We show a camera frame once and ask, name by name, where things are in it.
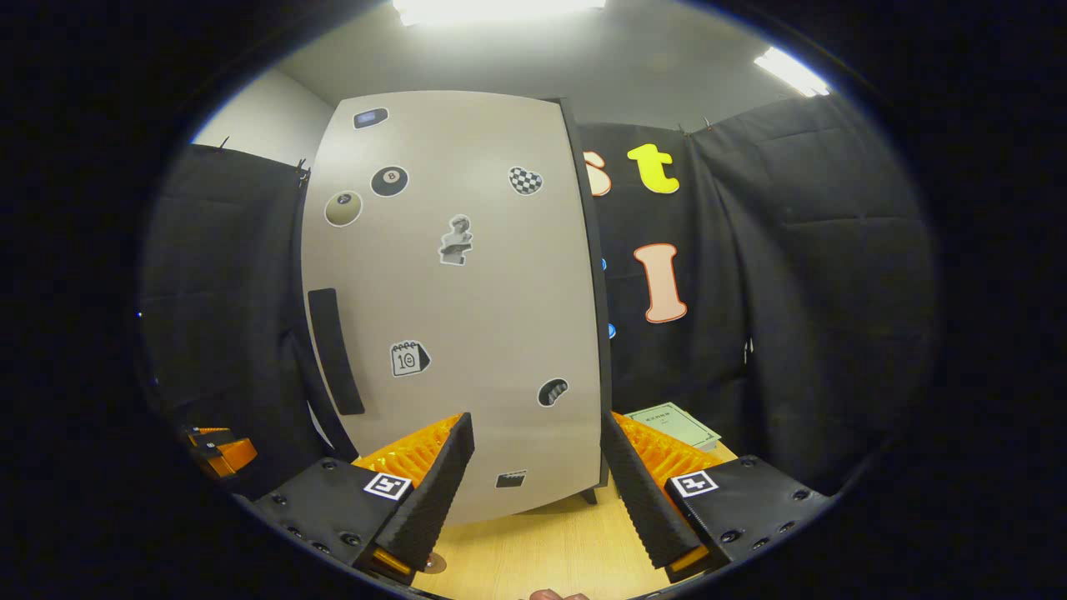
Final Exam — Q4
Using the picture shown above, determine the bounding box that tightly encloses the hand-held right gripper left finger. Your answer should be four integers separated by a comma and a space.
250, 411, 476, 584

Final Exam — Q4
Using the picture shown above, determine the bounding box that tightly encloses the dark grey cabinet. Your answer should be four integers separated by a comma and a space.
550, 98, 614, 505

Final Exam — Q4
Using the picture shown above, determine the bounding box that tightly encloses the grey cabinet door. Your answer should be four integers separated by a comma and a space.
300, 90, 603, 526

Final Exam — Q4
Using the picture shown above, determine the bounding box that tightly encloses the black backdrop cloth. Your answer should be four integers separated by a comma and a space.
138, 96, 939, 501

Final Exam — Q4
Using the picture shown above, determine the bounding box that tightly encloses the narrow ceiling light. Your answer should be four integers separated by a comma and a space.
754, 46, 832, 98

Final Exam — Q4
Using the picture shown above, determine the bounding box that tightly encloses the wide ceiling light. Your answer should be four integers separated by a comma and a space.
392, 0, 608, 28

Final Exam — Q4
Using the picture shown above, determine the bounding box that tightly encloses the black door handle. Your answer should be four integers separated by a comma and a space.
307, 287, 366, 416

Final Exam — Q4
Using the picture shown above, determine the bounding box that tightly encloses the green book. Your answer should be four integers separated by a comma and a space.
624, 402, 723, 453

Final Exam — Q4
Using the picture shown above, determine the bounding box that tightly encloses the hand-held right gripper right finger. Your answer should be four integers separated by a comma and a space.
600, 410, 834, 584

